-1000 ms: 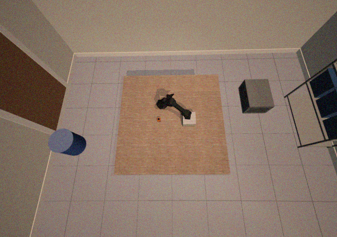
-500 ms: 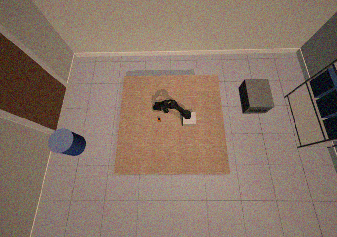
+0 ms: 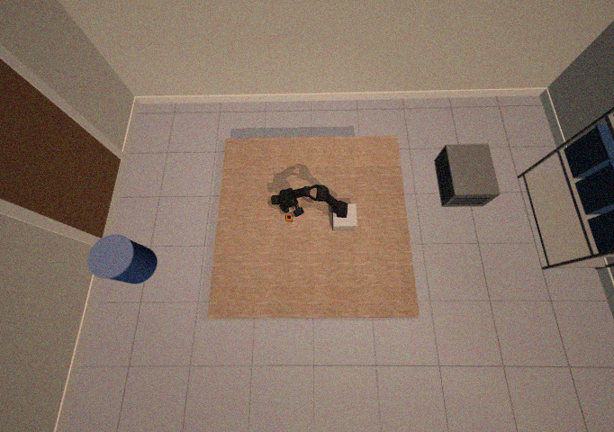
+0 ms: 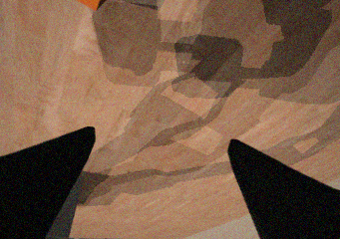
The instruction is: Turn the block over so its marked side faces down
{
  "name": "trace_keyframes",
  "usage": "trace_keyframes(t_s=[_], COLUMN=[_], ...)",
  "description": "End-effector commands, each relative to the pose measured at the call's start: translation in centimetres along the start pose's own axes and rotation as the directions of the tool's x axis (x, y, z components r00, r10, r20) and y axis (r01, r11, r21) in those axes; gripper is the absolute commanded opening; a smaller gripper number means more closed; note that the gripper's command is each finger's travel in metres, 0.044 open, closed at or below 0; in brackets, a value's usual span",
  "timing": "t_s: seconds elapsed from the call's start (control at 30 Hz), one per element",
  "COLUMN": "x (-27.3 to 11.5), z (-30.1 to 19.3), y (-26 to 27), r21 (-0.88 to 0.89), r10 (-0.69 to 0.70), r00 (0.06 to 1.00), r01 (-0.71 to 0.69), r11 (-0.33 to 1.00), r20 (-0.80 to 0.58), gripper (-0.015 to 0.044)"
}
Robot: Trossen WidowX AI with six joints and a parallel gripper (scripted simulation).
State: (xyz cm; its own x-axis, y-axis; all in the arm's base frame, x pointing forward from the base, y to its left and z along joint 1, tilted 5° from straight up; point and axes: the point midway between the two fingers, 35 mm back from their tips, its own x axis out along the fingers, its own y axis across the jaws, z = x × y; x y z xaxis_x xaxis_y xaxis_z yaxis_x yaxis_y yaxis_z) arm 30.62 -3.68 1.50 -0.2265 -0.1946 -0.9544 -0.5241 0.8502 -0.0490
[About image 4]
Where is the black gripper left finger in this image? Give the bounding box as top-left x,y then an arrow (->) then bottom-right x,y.
0,126 -> 96,239

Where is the orange-brown block with dark square face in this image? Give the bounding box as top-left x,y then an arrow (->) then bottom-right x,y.
77,0 -> 107,11

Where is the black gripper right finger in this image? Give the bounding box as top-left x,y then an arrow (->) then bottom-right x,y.
228,139 -> 340,239

